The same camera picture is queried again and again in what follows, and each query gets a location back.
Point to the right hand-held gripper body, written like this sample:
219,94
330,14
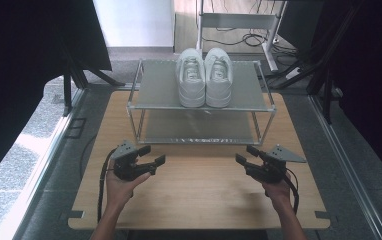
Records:
270,170

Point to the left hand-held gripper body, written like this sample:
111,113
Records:
129,166

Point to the metal two-tier shoe rack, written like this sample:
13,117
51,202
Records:
159,88

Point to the white sneaker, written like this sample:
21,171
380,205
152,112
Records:
191,78
219,78

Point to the person's right hand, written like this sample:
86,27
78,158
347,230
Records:
279,191

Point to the person's left hand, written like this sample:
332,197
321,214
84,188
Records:
120,191

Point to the dark floor socket hatch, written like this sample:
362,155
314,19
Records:
76,127

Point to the white power strip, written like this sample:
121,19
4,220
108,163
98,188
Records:
293,73

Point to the black metal stand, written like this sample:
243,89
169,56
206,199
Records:
75,75
315,71

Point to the black curtain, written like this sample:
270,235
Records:
15,66
375,83

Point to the white desk frame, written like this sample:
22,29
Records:
239,20

